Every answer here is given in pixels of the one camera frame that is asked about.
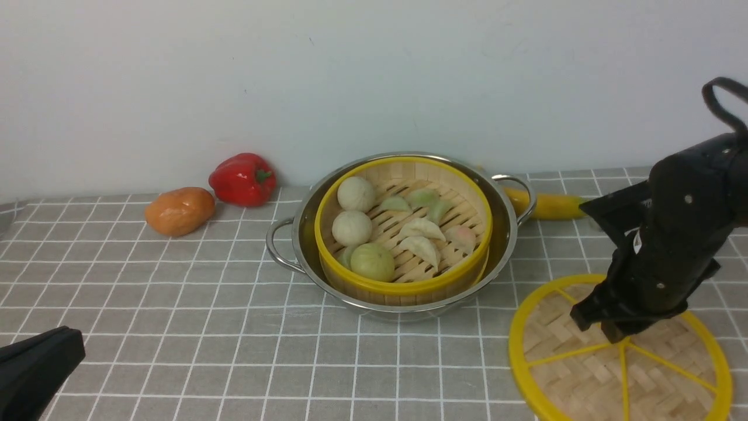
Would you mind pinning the red bell pepper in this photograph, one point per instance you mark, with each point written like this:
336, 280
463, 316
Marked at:
244, 180

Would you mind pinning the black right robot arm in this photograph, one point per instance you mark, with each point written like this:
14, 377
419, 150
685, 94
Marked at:
667, 231

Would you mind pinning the orange potato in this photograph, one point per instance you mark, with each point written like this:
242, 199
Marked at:
181, 211

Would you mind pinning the white steamed bun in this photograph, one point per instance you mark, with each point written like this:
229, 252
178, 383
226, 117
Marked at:
352, 228
356, 194

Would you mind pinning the yellow banana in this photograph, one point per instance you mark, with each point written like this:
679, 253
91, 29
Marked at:
548, 206

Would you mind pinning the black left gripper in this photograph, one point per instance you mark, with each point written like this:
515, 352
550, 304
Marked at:
34, 369

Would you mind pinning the pink tinted dumpling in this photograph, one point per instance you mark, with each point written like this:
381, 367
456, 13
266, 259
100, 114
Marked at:
462, 239

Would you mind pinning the stainless steel pot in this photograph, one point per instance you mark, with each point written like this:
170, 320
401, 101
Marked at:
502, 234

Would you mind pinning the yellow bamboo steamer lid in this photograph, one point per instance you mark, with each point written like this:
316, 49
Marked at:
675, 370

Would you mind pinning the white dumpling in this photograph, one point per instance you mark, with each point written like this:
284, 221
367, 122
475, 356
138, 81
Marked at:
423, 248
422, 227

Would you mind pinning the yellow bamboo steamer basket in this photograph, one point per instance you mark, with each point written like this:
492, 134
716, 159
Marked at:
415, 282

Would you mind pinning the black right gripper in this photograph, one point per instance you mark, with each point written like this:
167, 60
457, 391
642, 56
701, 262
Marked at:
667, 231

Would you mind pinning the green tinted dumpling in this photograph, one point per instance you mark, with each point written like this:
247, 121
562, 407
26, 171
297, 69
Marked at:
437, 211
395, 203
422, 198

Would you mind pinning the yellowish green steamed bun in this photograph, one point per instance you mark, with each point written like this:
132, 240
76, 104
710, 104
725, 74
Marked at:
373, 261

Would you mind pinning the grey checkered tablecloth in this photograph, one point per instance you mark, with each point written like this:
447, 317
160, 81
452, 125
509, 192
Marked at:
209, 327

